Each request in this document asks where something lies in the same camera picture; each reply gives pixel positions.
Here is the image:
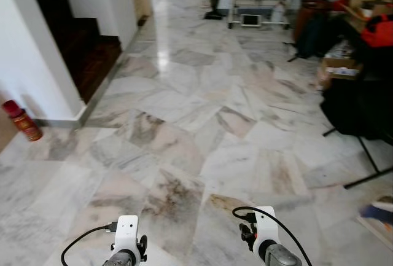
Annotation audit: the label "light wooden board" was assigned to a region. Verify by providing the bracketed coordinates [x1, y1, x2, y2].
[357, 195, 393, 249]

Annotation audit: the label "black metal stand legs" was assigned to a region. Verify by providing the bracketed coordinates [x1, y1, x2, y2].
[323, 128, 393, 190]

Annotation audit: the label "red spray can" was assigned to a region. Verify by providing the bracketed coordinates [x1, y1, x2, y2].
[2, 100, 44, 142]

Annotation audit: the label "small open cardboard box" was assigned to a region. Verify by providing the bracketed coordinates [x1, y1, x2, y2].
[317, 40, 362, 87]

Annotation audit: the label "dark wooden staircase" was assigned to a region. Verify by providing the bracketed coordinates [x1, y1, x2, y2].
[28, 0, 122, 104]

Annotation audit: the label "black backpack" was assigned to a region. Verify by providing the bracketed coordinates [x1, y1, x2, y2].
[288, 13, 335, 63]

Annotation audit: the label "white framed tablet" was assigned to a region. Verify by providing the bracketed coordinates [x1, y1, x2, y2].
[240, 14, 263, 28]

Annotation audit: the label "brown round barrel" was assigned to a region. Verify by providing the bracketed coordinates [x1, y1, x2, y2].
[293, 0, 332, 42]

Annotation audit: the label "white metal rack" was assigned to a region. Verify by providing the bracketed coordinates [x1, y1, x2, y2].
[228, 0, 294, 30]

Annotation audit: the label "red fabric bag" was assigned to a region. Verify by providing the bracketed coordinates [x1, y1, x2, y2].
[360, 13, 393, 49]

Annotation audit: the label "large brown cardboard box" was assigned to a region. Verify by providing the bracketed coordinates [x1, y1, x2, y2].
[341, 0, 393, 32]

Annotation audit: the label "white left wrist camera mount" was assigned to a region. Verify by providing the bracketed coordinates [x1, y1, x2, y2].
[114, 215, 141, 254]

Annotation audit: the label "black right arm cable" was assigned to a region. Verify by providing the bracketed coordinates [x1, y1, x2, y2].
[232, 206, 314, 266]

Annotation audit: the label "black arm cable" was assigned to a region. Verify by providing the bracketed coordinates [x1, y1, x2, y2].
[232, 206, 314, 266]
[61, 222, 119, 266]

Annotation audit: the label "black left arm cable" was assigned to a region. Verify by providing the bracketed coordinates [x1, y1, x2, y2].
[61, 222, 119, 266]

